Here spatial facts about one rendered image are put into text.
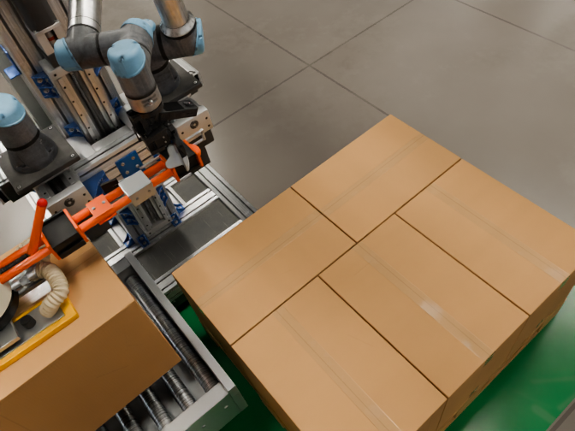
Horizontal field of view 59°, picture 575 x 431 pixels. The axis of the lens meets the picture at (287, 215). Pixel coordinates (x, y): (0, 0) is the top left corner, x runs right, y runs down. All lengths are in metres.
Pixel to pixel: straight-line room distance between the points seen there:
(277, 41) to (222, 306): 2.45
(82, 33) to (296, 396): 1.19
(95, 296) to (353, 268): 0.92
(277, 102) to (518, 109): 1.44
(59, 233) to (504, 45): 3.10
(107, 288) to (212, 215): 1.25
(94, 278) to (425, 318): 1.05
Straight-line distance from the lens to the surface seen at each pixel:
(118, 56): 1.18
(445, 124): 3.17
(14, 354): 1.41
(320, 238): 1.97
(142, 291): 2.02
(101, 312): 1.37
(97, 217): 1.35
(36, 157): 1.85
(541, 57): 3.74
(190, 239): 2.52
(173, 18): 1.74
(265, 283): 1.90
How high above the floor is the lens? 2.17
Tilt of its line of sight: 52 degrees down
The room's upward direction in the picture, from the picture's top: 12 degrees counter-clockwise
